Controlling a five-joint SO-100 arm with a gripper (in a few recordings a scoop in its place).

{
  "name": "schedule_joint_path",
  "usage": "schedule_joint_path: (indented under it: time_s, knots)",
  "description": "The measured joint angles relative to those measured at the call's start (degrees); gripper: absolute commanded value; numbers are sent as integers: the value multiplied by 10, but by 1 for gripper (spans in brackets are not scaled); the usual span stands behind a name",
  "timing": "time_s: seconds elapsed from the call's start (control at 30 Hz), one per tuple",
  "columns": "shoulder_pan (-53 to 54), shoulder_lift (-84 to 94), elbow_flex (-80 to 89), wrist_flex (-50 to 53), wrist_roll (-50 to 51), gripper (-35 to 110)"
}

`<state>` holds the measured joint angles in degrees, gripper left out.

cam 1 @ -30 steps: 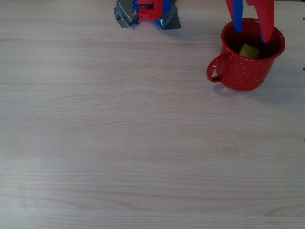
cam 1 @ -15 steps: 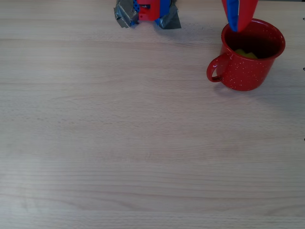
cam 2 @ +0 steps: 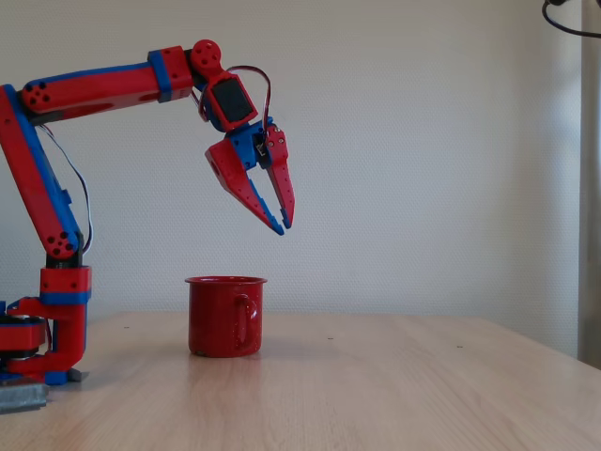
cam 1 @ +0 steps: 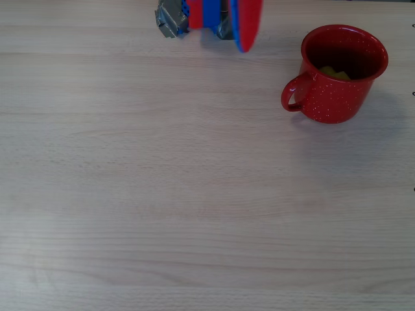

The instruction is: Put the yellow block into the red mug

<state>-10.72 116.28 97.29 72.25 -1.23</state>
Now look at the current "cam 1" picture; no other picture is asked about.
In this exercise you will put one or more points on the yellow toy building block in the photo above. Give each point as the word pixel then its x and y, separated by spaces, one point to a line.
pixel 337 75

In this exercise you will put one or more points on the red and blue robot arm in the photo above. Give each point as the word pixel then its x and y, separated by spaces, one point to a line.
pixel 194 16

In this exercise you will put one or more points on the red enamel mug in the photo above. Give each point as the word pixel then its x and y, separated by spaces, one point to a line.
pixel 334 100

